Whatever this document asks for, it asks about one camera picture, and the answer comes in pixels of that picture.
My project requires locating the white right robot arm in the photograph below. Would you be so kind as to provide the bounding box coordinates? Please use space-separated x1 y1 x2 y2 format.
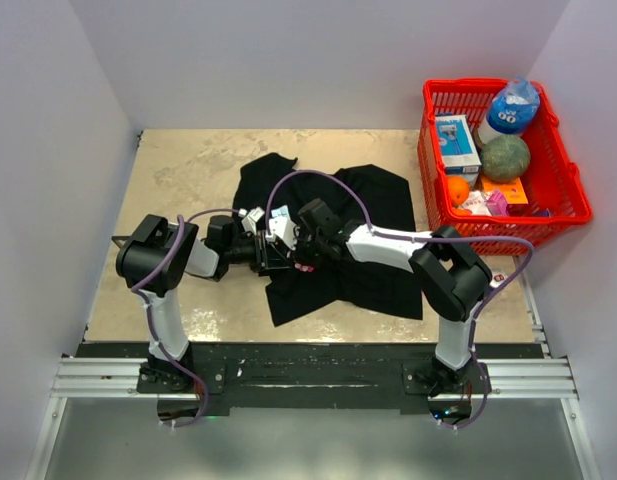
297 199 492 397

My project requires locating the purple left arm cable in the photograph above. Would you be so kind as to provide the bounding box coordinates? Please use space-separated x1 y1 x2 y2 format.
131 208 249 428

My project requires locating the aluminium rail frame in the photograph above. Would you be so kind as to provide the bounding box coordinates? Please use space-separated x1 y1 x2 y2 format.
28 269 600 479

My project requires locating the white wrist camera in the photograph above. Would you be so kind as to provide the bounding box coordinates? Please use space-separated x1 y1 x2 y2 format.
238 207 265 235
265 215 297 250

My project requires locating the blue silver drink can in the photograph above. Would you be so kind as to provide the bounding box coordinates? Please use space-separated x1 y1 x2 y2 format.
489 270 508 291

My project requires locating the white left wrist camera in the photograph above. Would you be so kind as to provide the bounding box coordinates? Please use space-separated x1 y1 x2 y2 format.
238 207 265 235

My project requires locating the orange fruit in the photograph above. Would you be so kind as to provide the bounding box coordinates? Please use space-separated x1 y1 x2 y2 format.
446 176 471 208

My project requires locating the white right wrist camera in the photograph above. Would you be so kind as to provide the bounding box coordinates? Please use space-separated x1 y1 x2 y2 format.
265 215 297 250

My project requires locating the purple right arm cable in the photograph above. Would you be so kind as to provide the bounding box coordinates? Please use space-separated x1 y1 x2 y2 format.
265 169 535 431

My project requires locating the green round melon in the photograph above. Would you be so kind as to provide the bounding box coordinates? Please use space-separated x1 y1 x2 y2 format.
481 135 531 183

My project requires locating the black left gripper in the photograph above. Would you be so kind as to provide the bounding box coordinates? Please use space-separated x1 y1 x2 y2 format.
225 231 291 273

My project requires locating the blue plastic bag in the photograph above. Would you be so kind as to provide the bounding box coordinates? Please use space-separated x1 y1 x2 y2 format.
474 76 541 148

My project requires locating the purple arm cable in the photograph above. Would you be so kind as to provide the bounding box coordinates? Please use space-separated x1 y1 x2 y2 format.
265 169 535 431
131 208 249 428

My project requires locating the black garment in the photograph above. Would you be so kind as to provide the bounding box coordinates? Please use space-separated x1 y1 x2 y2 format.
231 152 423 329

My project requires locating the orange box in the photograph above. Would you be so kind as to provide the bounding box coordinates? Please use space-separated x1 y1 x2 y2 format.
477 174 528 205

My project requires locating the blue white box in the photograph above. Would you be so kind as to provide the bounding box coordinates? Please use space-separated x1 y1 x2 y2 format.
435 115 482 188

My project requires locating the pink flower brooch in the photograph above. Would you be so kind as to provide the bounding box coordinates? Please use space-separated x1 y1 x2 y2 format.
294 262 315 273

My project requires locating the pink small package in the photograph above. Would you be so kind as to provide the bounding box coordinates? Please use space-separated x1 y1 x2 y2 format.
483 189 509 217

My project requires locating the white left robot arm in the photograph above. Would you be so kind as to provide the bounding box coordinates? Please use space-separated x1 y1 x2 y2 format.
113 208 291 393

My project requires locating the red plastic basket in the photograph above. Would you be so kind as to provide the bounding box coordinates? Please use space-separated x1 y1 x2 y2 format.
417 78 593 248

